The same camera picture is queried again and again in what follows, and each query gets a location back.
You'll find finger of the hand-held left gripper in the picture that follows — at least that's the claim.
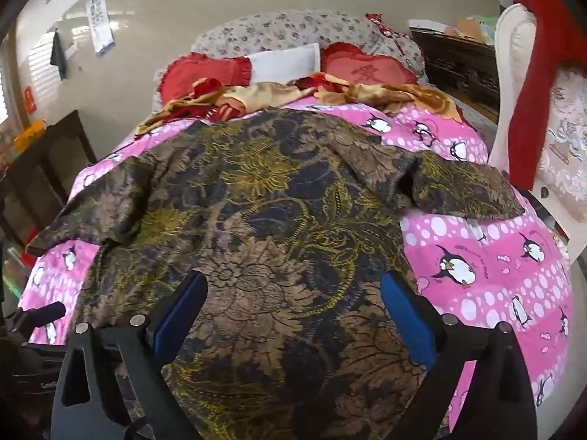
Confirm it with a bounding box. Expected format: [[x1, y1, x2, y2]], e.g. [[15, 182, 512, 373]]
[[16, 301, 68, 331]]

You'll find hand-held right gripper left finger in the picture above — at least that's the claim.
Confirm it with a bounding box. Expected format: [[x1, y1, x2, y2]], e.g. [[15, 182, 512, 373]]
[[51, 270, 209, 440]]

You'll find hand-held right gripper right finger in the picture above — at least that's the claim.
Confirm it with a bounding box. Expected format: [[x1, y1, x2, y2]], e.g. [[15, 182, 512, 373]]
[[380, 269, 538, 440]]

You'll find brown floral shirt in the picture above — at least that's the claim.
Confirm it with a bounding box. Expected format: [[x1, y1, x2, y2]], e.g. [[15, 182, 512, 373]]
[[25, 106, 526, 440]]

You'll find pink penguin blanket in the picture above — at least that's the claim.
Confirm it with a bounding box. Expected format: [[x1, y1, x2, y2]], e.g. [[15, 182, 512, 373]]
[[16, 101, 574, 440]]

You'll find dark wooden side cabinet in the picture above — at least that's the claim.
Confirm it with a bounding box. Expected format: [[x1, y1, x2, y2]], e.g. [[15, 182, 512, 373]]
[[0, 110, 97, 248]]

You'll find red and gold quilt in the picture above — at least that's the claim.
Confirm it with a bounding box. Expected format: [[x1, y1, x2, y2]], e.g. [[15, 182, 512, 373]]
[[135, 73, 464, 137]]

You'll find white floral chair cushion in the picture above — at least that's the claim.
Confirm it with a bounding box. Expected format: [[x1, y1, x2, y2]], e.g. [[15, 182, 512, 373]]
[[536, 69, 587, 221]]

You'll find white chair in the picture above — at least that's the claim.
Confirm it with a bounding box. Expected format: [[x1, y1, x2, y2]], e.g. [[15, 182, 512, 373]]
[[488, 4, 587, 248]]

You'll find red cloth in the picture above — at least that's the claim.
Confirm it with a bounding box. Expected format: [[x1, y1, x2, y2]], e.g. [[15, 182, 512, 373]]
[[508, 0, 581, 191]]

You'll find red embroidered heart pillow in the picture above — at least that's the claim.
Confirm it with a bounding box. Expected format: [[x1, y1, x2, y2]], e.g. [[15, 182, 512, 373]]
[[320, 42, 418, 87]]

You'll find red ruffled heart pillow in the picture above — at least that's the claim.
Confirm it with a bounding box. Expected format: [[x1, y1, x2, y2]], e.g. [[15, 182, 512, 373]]
[[160, 52, 253, 102]]

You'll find dark carved wooden cabinet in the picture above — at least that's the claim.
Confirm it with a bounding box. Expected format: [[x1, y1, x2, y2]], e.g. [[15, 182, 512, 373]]
[[409, 27, 500, 102]]

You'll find dark hanging cloth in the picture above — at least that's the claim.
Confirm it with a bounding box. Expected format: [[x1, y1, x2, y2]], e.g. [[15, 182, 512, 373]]
[[50, 30, 67, 81]]

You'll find white pillow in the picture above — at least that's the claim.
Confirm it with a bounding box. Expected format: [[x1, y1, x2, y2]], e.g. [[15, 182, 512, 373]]
[[245, 43, 322, 87]]

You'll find white paper sheet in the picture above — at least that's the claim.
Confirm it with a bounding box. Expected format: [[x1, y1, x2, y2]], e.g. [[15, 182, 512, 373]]
[[408, 19, 455, 33]]

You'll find wall calendar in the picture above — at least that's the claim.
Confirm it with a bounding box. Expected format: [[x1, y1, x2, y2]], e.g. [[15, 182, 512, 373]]
[[85, 0, 115, 57]]

